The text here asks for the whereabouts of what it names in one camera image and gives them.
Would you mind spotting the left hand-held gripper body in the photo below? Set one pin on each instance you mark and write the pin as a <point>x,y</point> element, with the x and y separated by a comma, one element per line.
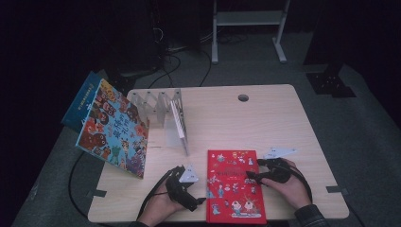
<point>178,189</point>

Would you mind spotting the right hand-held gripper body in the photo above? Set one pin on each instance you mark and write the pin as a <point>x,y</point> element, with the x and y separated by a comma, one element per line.
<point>280,171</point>

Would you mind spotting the red picture book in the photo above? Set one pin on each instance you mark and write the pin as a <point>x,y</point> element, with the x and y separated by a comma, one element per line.
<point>233,201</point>

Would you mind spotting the white caterpillar picture book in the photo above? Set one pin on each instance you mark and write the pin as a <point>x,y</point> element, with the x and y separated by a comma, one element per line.
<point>178,121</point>

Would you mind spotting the light blue animal picture book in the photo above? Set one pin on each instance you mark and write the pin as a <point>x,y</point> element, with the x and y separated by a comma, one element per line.
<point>116,135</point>

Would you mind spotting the clear acrylic book stand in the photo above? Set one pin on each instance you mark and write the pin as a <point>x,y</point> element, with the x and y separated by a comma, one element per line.
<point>154,110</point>

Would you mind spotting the dark blue monster picture book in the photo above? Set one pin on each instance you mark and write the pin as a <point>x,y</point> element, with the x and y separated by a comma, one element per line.
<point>78,107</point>

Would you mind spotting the person's right hand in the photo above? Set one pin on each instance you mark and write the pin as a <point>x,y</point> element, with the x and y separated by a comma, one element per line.
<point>293,192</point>

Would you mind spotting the person's left hand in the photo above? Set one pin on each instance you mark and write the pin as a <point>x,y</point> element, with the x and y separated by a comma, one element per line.
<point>157,208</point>

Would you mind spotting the dark tape strip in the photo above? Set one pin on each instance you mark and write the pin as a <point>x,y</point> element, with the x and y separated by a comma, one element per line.
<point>337,189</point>

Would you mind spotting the black stand base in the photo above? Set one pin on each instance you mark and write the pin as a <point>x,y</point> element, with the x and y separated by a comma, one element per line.
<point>126,80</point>

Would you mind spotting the black floor base plate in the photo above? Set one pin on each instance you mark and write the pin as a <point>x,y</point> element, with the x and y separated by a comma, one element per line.
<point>327,84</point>

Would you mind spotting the white metal frame stand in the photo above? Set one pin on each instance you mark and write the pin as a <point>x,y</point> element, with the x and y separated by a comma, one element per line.
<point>249,18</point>

